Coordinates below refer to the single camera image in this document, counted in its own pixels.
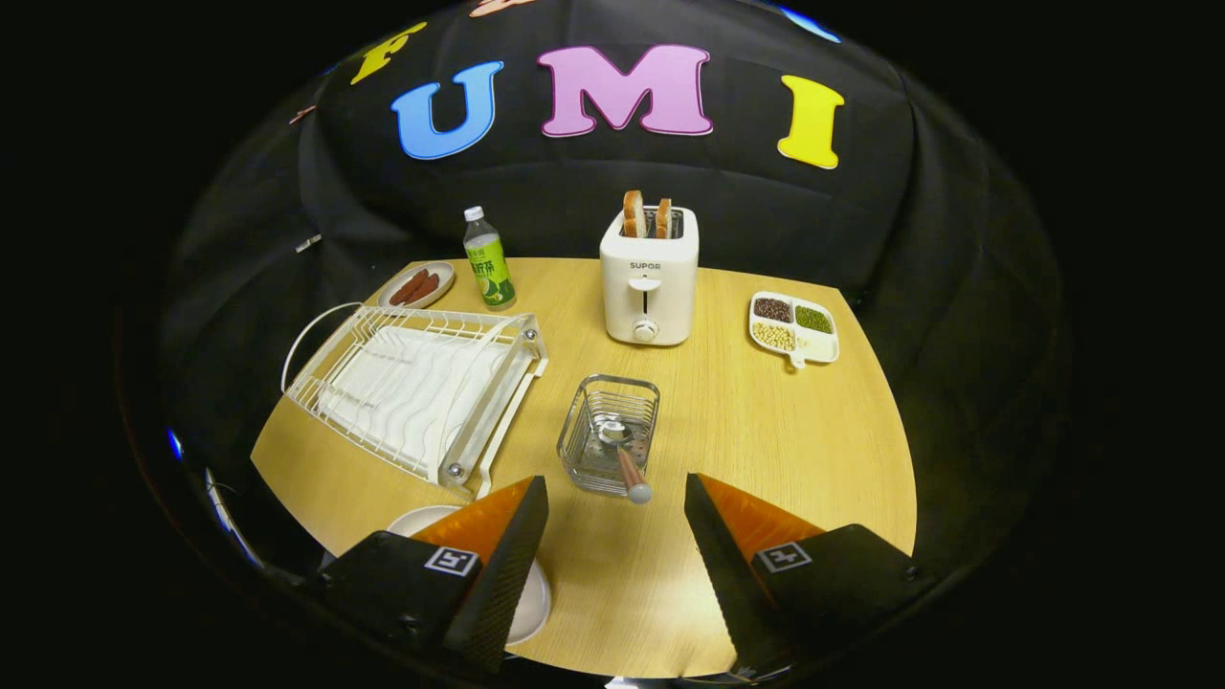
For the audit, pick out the pile of green beans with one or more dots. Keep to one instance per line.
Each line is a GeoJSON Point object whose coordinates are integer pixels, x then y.
{"type": "Point", "coordinates": [813, 319]}

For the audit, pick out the brown meat piece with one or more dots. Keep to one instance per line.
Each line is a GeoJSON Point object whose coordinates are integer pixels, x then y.
{"type": "Point", "coordinates": [428, 289]}
{"type": "Point", "coordinates": [410, 287]}

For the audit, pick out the toasted bread slice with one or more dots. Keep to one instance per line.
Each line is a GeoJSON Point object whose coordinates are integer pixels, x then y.
{"type": "Point", "coordinates": [663, 218]}
{"type": "Point", "coordinates": [634, 212]}

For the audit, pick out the black backdrop cloth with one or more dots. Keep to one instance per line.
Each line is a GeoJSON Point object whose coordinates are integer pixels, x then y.
{"type": "Point", "coordinates": [574, 191]}

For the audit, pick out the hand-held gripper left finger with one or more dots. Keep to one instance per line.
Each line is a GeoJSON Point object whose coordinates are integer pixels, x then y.
{"type": "Point", "coordinates": [502, 574]}

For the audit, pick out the pile of yellow soybeans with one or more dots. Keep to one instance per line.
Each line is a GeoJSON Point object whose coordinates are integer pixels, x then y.
{"type": "Point", "coordinates": [773, 337]}

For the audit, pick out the white divided dish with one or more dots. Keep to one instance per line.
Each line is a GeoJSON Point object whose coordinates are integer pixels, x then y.
{"type": "Point", "coordinates": [818, 346]}

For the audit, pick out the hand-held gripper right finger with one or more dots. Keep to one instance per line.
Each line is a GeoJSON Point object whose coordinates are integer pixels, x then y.
{"type": "Point", "coordinates": [727, 574]}

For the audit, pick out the small beige meat plate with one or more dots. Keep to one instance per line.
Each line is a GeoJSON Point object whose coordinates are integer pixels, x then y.
{"type": "Point", "coordinates": [445, 273]}

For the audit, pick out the green label tea bottle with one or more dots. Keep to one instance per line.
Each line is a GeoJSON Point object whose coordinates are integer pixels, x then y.
{"type": "Point", "coordinates": [490, 268]}

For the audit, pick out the pile of dark red beans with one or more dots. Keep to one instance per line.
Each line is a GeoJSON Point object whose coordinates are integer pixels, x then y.
{"type": "Point", "coordinates": [772, 310]}

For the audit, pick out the red cloth clip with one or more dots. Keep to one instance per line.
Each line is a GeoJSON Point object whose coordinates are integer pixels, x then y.
{"type": "Point", "coordinates": [302, 115]}

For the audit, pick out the white toaster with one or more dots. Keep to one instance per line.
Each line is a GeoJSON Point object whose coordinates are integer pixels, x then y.
{"type": "Point", "coordinates": [649, 287]}

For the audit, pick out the grey round plate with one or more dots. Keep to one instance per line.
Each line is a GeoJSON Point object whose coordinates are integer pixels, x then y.
{"type": "Point", "coordinates": [531, 603]}

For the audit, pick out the white cloth clip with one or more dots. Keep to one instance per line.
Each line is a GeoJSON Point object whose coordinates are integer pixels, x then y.
{"type": "Point", "coordinates": [308, 243]}

